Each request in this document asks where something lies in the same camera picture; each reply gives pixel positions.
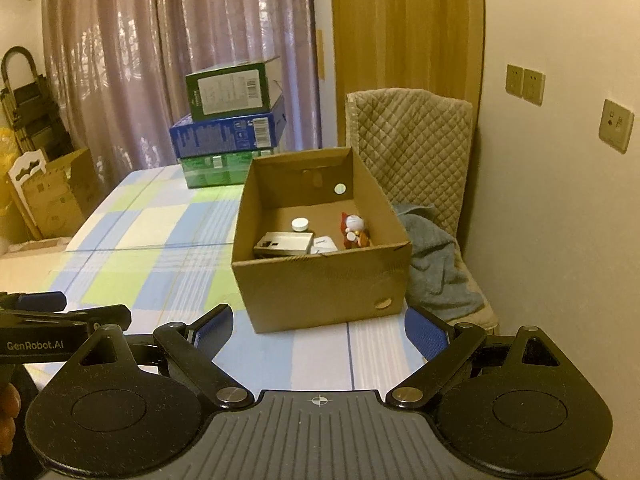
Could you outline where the blue carton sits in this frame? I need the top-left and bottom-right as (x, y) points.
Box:
(168, 96), (286, 162)

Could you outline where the brown cardboard box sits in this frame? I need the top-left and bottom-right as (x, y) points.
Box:
(230, 146), (414, 335)

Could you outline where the checked tablecloth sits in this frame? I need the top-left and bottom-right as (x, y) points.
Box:
(0, 162), (431, 396)

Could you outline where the white plug adapter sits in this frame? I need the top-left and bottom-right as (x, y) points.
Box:
(309, 234), (337, 256)

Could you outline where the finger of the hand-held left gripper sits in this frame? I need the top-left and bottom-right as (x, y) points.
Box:
(0, 291), (68, 314)
(62, 304), (132, 332)

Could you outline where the white square tray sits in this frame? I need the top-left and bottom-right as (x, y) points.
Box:
(253, 231), (315, 258)

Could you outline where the grey-blue towel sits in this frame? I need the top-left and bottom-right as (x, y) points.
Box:
(392, 202), (492, 322)

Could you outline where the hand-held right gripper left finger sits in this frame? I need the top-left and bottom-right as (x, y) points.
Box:
(77, 304), (252, 408)

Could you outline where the green wrapped tissue pack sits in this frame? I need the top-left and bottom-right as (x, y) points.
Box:
(178, 147), (277, 190)

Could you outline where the red and blue toy figurine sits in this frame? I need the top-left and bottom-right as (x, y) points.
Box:
(339, 211), (372, 251)

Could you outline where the yellow plastic bag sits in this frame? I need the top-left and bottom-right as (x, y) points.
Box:
(0, 127), (22, 243)

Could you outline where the wooden door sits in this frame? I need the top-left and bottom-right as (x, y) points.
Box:
(329, 0), (487, 152)

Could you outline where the person's left hand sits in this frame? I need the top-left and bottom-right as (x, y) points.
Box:
(0, 381), (22, 457)

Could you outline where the quilted beige chair cover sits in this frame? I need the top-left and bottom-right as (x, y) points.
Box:
(344, 88), (474, 242)

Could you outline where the pink curtain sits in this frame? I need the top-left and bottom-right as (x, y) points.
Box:
(41, 0), (322, 173)

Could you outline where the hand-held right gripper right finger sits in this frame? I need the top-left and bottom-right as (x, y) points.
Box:
(386, 306), (565, 408)

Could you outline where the beige wall socket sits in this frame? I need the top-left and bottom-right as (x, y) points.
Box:
(522, 68), (546, 107)
(505, 63), (525, 97)

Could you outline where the dark green carton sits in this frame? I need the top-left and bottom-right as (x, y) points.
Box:
(184, 57), (284, 122)

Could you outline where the white carved board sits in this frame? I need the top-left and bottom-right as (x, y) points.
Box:
(7, 148), (51, 197)

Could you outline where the open cardboard carton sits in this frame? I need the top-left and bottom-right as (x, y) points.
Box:
(7, 147), (109, 242)

